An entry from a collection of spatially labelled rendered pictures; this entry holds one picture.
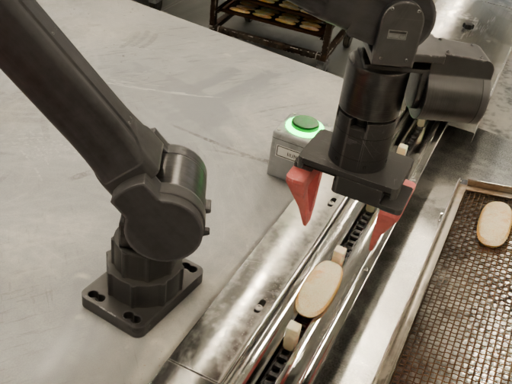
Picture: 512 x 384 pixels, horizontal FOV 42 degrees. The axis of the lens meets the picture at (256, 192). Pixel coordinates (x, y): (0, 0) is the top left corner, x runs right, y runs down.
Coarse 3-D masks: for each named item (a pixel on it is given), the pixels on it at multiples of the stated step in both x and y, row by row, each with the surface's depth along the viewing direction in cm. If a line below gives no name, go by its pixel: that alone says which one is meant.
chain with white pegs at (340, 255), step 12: (420, 120) 110; (420, 132) 109; (408, 144) 106; (360, 216) 88; (360, 228) 87; (348, 240) 84; (336, 252) 77; (288, 324) 67; (300, 324) 67; (288, 336) 67; (300, 336) 70; (288, 348) 68; (276, 360) 67
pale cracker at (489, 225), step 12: (492, 204) 83; (504, 204) 83; (480, 216) 81; (492, 216) 80; (504, 216) 80; (480, 228) 79; (492, 228) 78; (504, 228) 78; (480, 240) 77; (492, 240) 77; (504, 240) 77
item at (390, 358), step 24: (456, 192) 87; (480, 192) 87; (504, 192) 86; (456, 216) 83; (432, 240) 76; (456, 240) 78; (432, 264) 74; (480, 264) 74; (432, 288) 71; (480, 288) 71; (408, 312) 68; (456, 312) 68; (504, 312) 67; (408, 336) 65; (456, 336) 65; (384, 360) 61; (408, 360) 62; (456, 360) 62; (504, 360) 62
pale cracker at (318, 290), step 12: (324, 264) 77; (336, 264) 78; (312, 276) 75; (324, 276) 75; (336, 276) 76; (300, 288) 74; (312, 288) 73; (324, 288) 73; (336, 288) 74; (300, 300) 72; (312, 300) 72; (324, 300) 72; (300, 312) 71; (312, 312) 71
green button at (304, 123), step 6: (294, 120) 94; (300, 120) 94; (306, 120) 94; (312, 120) 95; (294, 126) 93; (300, 126) 93; (306, 126) 93; (312, 126) 93; (318, 126) 94; (306, 132) 93; (312, 132) 93
